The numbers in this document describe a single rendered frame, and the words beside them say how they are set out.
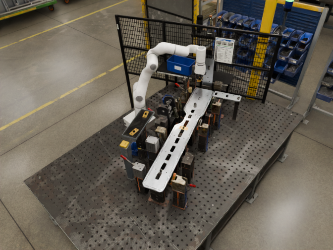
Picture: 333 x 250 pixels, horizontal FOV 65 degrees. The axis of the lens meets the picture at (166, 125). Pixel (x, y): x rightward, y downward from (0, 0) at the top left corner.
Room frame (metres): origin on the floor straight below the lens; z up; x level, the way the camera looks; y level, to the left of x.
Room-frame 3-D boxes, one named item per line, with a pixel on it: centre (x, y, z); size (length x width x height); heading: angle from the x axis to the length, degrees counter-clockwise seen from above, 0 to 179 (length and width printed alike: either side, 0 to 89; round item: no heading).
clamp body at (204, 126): (1.76, -0.34, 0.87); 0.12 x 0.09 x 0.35; 64
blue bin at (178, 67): (2.75, -0.22, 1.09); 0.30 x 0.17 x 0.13; 57
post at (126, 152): (1.48, 0.35, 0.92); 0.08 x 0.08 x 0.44; 64
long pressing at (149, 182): (1.76, -0.16, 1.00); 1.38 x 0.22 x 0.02; 154
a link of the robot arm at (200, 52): (2.20, -0.36, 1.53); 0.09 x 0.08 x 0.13; 4
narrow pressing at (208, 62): (2.43, -0.48, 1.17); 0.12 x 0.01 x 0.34; 64
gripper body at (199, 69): (2.19, -0.36, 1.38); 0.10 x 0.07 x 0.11; 65
